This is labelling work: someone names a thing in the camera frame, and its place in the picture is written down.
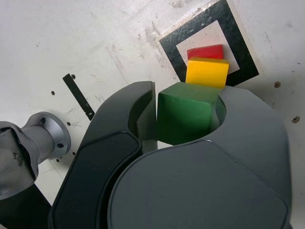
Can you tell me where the gripper narrow dark grey left jaw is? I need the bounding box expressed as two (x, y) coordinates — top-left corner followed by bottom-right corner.
(48, 81), (159, 229)

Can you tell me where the gripper broad grey right jaw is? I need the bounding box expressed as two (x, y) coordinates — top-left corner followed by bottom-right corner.
(107, 85), (293, 229)

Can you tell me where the green cube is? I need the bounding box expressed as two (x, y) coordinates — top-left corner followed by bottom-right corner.
(156, 82), (221, 146)

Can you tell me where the yellow cube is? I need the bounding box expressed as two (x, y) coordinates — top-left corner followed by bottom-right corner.
(185, 56), (230, 90)

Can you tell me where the red cube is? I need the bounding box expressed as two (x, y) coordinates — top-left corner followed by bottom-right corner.
(187, 44), (224, 61)

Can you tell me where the black tape square outline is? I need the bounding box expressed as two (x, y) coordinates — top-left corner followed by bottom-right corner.
(158, 0), (260, 87)

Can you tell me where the black tape strip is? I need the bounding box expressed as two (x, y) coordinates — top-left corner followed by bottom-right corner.
(62, 73), (95, 121)

